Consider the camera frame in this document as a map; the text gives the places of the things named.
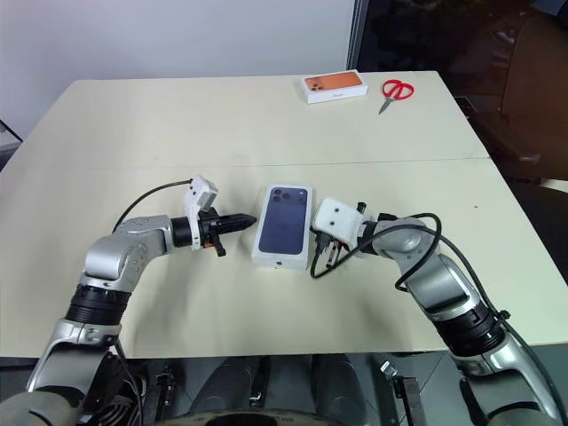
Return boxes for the white phone box lid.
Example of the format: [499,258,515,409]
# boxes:
[250,184,315,272]

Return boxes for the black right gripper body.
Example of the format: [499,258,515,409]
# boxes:
[317,232,357,270]

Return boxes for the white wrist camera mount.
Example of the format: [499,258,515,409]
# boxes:
[184,176,219,253]
[310,199,367,249]

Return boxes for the black metal bar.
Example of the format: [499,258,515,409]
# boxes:
[393,376,423,426]

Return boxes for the silver metal clip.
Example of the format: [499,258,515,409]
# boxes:
[380,359,403,382]

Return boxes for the grey window frame post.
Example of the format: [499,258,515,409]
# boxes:
[345,0,370,75]

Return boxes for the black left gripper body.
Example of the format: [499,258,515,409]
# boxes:
[198,208,228,259]

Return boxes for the white box with orange phone print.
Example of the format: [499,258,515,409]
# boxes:
[296,69,371,107]

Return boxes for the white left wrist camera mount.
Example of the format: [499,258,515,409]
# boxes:
[184,176,219,253]

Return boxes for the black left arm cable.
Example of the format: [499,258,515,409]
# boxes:
[112,177,194,234]

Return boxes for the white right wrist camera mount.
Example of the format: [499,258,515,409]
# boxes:
[310,199,367,249]

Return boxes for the red handled scissors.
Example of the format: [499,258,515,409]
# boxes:
[377,78,417,116]

